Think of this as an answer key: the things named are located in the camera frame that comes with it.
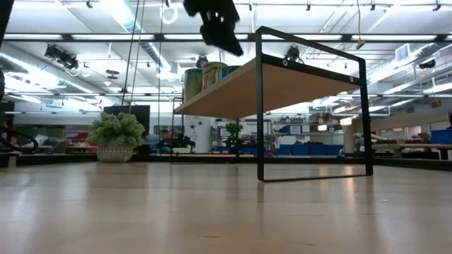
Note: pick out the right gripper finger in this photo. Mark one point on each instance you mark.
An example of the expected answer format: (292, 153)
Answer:
(226, 40)

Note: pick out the blue label tin can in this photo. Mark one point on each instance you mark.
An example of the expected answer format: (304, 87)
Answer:
(230, 70)

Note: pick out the printed beige label tin can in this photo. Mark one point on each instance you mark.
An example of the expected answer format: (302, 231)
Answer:
(213, 75)

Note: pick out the green label tin can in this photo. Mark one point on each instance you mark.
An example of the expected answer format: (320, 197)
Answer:
(193, 84)

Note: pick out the black ceiling spotlight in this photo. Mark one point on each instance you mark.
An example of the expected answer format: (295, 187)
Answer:
(293, 53)
(202, 61)
(61, 56)

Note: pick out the small green background plant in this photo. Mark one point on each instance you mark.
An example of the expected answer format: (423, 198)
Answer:
(233, 132)

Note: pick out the white cylinder tank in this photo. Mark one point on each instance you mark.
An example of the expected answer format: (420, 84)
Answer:
(199, 135)

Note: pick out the blue storage bin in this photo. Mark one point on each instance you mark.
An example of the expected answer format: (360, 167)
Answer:
(335, 149)
(300, 149)
(285, 150)
(318, 149)
(441, 137)

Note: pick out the green plant in white pot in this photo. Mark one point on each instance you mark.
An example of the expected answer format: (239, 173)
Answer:
(116, 134)

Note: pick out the wooden background table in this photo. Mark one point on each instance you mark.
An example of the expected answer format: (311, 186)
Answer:
(413, 146)

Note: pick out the wooden shelf black metal frame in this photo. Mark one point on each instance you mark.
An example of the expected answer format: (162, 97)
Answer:
(282, 88)

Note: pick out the black aluminium table frame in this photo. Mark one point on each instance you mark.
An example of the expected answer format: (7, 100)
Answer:
(212, 158)

